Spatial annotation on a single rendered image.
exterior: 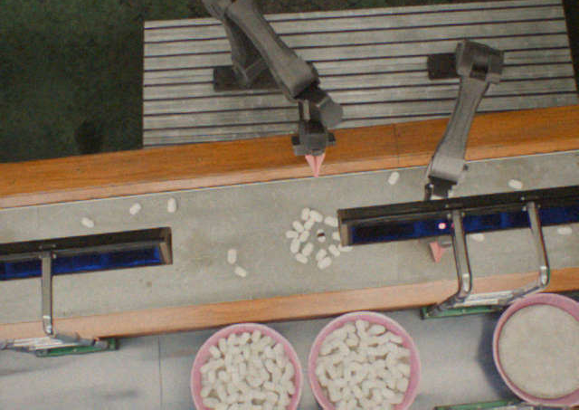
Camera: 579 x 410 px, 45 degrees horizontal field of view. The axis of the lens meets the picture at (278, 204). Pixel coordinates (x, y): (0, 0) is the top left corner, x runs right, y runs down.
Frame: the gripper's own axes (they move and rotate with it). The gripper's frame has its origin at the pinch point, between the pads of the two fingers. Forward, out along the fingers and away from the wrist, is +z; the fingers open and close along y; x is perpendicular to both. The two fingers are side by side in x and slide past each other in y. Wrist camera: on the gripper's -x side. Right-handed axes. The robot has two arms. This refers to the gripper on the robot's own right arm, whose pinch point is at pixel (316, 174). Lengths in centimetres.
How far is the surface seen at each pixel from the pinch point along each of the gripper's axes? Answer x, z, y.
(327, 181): 9.4, 6.5, 3.2
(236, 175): 10.3, 2.5, -19.8
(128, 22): 128, -18, -63
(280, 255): -2.3, 20.2, -10.8
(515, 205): -31.9, -2.5, 37.2
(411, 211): -30.8, -3.2, 16.7
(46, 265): -34, -1, -56
